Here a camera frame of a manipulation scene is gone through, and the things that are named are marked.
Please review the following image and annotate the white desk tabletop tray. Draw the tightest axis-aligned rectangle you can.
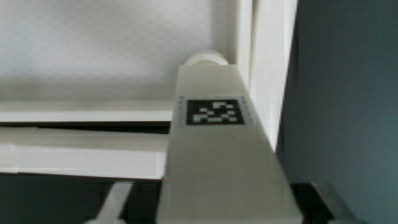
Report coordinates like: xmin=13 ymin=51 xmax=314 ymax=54
xmin=0 ymin=0 xmax=301 ymax=151

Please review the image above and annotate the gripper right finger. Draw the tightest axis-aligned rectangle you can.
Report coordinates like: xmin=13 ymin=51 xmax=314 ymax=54
xmin=312 ymin=182 xmax=363 ymax=224

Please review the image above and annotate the white front fence bar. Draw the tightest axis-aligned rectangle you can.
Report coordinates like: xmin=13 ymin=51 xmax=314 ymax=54
xmin=0 ymin=127 xmax=170 ymax=180

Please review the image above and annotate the white desk leg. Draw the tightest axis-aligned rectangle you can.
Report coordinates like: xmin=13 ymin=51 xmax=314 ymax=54
xmin=157 ymin=50 xmax=305 ymax=224

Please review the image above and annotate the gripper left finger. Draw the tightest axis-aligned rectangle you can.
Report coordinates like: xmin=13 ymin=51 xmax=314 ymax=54
xmin=84 ymin=182 xmax=134 ymax=224

